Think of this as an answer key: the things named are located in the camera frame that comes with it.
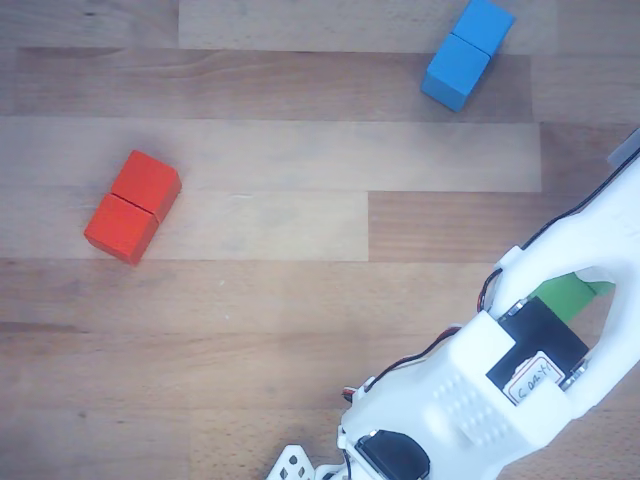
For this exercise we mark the red block pair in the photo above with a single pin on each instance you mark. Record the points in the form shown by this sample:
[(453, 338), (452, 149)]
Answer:
[(132, 210)]

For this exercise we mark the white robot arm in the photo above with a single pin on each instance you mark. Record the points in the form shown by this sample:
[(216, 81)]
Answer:
[(465, 400)]

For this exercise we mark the blue block pair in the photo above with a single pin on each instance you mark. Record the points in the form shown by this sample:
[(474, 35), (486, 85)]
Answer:
[(465, 55)]

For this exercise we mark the green block pair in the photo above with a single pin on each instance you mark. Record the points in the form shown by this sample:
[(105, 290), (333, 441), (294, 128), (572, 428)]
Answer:
[(560, 297)]

